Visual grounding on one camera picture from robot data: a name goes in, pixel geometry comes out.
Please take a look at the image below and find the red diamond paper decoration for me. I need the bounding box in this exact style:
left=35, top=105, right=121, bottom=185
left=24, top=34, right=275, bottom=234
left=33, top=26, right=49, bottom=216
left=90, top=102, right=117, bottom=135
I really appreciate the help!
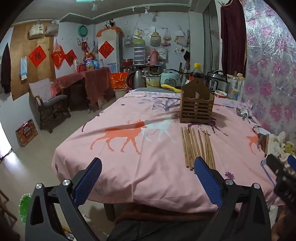
left=65, top=49, right=78, bottom=67
left=28, top=45, right=44, bottom=67
left=98, top=41, right=115, bottom=59

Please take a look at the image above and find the green ceiling fan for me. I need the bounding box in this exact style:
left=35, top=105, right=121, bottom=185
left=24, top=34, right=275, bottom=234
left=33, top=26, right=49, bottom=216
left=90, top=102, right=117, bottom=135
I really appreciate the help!
left=76, top=0, right=102, bottom=11

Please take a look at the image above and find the brown wall board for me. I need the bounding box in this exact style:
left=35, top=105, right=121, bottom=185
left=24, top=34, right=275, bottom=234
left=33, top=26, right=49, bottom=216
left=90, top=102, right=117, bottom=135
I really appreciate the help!
left=10, top=20, right=60, bottom=101

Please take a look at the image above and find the wooden utensil holder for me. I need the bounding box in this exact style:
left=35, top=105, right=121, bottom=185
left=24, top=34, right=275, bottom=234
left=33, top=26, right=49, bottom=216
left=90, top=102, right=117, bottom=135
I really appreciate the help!
left=180, top=78, right=215, bottom=124

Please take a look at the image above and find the green plastic bag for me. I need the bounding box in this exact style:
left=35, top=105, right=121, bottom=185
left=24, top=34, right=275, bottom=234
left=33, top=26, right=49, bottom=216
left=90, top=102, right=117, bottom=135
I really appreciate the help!
left=18, top=193, right=33, bottom=223

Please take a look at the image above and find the yellow cooking oil bottle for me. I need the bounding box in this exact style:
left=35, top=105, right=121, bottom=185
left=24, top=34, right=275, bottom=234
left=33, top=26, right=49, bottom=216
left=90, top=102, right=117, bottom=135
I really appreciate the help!
left=84, top=52, right=95, bottom=70

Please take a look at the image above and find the clear plastic bottle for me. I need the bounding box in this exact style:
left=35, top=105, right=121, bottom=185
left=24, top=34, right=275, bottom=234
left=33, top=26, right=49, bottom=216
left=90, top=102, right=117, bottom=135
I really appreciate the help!
left=228, top=72, right=243, bottom=100

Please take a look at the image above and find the orange cloth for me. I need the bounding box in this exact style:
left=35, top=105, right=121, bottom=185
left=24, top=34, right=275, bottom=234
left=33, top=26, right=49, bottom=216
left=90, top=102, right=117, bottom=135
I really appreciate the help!
left=96, top=27, right=125, bottom=37

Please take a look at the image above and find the bunch of wooden chopsticks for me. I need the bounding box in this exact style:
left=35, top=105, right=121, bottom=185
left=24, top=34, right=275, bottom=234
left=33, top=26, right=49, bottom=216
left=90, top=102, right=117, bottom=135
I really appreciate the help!
left=181, top=127, right=216, bottom=171

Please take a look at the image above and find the blue strap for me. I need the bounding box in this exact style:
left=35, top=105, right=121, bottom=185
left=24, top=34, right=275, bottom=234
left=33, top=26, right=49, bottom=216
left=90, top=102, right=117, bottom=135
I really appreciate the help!
left=260, top=159, right=278, bottom=187

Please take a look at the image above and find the stacked steamer with green lid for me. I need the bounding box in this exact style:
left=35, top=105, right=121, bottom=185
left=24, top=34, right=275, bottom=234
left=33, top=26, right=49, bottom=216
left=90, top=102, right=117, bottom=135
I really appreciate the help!
left=134, top=39, right=145, bottom=66

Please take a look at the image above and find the red plastic bag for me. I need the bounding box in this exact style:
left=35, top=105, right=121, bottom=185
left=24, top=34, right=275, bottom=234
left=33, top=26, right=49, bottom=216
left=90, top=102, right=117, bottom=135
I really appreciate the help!
left=51, top=39, right=65, bottom=69

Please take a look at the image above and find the black silver pressure cooker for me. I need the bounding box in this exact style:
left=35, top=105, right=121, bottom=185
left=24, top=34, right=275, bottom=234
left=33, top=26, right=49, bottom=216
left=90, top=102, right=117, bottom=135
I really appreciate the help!
left=206, top=70, right=229, bottom=93

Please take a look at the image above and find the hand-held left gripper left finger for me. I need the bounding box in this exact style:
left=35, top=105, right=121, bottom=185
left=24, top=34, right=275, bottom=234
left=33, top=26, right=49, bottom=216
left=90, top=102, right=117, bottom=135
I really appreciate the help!
left=25, top=158, right=103, bottom=241

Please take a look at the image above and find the grey checked cushion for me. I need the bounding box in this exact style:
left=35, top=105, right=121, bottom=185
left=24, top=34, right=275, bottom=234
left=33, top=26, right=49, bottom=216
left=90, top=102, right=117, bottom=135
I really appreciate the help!
left=29, top=78, right=53, bottom=102

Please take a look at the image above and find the yellow rice scoop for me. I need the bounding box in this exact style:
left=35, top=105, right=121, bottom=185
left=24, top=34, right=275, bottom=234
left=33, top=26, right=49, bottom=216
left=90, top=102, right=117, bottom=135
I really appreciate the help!
left=161, top=84, right=181, bottom=93

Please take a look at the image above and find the clear plastic bag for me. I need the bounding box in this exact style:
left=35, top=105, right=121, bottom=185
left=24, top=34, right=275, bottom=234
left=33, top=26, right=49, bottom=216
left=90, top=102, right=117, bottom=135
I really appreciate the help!
left=132, top=22, right=146, bottom=40
left=162, top=28, right=172, bottom=47

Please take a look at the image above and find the red printed box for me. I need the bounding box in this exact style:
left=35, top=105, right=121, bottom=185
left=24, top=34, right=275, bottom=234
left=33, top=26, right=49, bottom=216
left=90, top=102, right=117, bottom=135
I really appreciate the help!
left=15, top=120, right=38, bottom=147

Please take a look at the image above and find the wooden stool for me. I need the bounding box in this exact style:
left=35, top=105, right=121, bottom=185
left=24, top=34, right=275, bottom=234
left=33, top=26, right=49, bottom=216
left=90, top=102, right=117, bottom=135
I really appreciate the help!
left=0, top=189, right=18, bottom=232

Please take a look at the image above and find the white refrigerator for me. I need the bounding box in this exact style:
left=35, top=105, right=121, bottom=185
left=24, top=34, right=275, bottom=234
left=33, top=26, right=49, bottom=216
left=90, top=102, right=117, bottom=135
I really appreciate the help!
left=98, top=29, right=123, bottom=72

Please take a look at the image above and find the white plastic bag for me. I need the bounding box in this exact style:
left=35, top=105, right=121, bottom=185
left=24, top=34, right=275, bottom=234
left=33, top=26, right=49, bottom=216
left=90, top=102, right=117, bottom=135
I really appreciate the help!
left=173, top=29, right=188, bottom=47

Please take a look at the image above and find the grey wrapped handbag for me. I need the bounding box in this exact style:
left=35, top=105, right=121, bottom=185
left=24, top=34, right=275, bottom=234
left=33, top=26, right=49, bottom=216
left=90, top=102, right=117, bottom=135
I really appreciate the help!
left=45, top=20, right=60, bottom=37

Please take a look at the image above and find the table with red cloth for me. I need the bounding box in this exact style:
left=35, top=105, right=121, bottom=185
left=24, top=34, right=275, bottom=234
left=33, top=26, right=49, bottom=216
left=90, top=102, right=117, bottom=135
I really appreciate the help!
left=50, top=67, right=112, bottom=109

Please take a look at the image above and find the cream knitted cloth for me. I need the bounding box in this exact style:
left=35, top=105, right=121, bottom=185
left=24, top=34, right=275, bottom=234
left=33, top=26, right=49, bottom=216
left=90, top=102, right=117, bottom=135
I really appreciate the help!
left=269, top=131, right=288, bottom=161

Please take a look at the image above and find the person's right hand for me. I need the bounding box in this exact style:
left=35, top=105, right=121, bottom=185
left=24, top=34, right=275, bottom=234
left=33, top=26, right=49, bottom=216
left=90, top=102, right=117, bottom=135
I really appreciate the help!
left=272, top=209, right=296, bottom=241

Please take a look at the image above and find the dark sauce bottle yellow cap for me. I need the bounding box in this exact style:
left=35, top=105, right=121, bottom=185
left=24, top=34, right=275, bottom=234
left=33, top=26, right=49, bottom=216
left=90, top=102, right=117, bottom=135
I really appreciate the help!
left=190, top=63, right=205, bottom=84

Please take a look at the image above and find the red gift box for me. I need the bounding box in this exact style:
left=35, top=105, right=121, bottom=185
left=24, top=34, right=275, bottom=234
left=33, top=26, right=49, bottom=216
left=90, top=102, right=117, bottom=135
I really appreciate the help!
left=109, top=72, right=130, bottom=90

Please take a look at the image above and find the dark garment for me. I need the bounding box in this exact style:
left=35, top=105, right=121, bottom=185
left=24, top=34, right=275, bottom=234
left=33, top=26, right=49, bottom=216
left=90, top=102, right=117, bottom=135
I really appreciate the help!
left=1, top=43, right=12, bottom=93

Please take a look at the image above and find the stainless steel kettle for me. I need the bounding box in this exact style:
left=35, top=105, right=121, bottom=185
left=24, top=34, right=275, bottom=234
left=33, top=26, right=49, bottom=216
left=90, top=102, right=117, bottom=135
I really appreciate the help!
left=126, top=70, right=145, bottom=90

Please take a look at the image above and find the dark red curtain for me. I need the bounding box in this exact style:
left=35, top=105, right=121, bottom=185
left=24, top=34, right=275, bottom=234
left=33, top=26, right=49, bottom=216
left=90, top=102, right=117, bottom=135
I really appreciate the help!
left=220, top=0, right=247, bottom=77

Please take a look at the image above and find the white rice cooker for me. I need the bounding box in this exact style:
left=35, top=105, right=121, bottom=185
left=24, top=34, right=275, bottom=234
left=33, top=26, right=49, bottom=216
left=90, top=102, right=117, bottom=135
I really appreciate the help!
left=161, top=69, right=181, bottom=87

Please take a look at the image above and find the pink thermos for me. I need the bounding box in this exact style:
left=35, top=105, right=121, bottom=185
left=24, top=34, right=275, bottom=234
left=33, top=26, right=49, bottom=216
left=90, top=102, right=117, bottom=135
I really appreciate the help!
left=149, top=48, right=159, bottom=65

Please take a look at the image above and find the white bucket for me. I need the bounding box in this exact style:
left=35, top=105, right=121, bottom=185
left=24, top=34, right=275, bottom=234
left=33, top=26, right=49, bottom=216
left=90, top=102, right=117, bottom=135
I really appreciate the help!
left=114, top=88, right=127, bottom=99

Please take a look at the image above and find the cream woven handbag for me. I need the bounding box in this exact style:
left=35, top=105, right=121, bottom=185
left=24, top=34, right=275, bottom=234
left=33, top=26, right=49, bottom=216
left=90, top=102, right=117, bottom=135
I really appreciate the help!
left=28, top=20, right=45, bottom=39

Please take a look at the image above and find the wooden armchair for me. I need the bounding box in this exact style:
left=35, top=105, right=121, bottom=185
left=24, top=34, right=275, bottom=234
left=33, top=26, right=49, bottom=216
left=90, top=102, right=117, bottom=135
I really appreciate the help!
left=29, top=78, right=71, bottom=133

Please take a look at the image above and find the yellow pot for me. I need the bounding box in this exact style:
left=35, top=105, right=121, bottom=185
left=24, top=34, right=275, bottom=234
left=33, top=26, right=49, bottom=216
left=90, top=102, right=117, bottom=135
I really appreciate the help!
left=144, top=74, right=162, bottom=88

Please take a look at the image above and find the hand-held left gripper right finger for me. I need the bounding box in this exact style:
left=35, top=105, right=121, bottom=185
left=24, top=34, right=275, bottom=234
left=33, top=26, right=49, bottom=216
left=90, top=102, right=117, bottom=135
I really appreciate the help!
left=194, top=157, right=271, bottom=241

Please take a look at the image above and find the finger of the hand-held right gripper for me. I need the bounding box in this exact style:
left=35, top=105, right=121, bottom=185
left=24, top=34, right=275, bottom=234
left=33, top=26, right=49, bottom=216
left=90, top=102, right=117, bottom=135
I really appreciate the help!
left=287, top=154, right=296, bottom=175
left=265, top=153, right=291, bottom=179

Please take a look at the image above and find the tan pot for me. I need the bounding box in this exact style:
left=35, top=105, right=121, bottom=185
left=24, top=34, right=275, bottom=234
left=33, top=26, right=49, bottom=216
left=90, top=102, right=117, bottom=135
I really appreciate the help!
left=150, top=30, right=162, bottom=47

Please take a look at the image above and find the pink deer print sheet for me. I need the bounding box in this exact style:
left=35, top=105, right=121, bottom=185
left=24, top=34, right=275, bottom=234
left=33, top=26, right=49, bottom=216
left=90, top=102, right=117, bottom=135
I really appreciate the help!
left=51, top=88, right=287, bottom=214

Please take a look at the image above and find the blue white packet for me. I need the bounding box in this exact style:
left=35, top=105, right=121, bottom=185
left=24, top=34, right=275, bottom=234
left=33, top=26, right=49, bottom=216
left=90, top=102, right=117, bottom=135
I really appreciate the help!
left=20, top=57, right=28, bottom=80

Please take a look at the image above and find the dark brown cloth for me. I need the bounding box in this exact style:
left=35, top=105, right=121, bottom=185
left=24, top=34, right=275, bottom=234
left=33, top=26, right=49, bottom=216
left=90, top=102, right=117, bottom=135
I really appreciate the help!
left=104, top=204, right=220, bottom=241

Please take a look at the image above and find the white tag with black cord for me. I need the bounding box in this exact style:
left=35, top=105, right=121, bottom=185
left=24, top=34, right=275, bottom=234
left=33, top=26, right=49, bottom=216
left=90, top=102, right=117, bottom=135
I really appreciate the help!
left=253, top=125, right=271, bottom=135

